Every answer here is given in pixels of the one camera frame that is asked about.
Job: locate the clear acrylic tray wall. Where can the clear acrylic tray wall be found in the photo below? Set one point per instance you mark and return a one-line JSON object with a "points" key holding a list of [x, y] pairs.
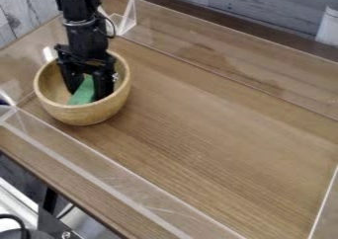
{"points": [[222, 152]]}

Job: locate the light wooden bowl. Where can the light wooden bowl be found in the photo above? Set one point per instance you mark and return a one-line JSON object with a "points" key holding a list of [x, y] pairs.
{"points": [[52, 95]]}

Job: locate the green rectangular block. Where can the green rectangular block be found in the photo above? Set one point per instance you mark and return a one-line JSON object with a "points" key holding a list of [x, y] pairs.
{"points": [[84, 93]]}

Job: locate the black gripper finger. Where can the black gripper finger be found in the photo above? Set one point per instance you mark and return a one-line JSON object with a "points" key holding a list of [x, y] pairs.
{"points": [[72, 77], [103, 84]]}

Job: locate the black table leg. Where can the black table leg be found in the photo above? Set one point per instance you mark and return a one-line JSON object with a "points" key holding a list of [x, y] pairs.
{"points": [[49, 200]]}

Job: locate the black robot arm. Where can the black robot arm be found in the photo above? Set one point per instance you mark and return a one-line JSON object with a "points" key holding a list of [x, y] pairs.
{"points": [[81, 10]]}

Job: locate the black metal bracket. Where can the black metal bracket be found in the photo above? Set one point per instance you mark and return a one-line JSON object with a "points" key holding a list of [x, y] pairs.
{"points": [[53, 226]]}

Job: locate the white cylindrical container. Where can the white cylindrical container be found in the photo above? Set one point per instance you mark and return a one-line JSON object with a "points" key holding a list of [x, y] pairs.
{"points": [[327, 30]]}

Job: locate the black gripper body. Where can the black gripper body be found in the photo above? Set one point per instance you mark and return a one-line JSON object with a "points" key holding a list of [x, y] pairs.
{"points": [[83, 55]]}

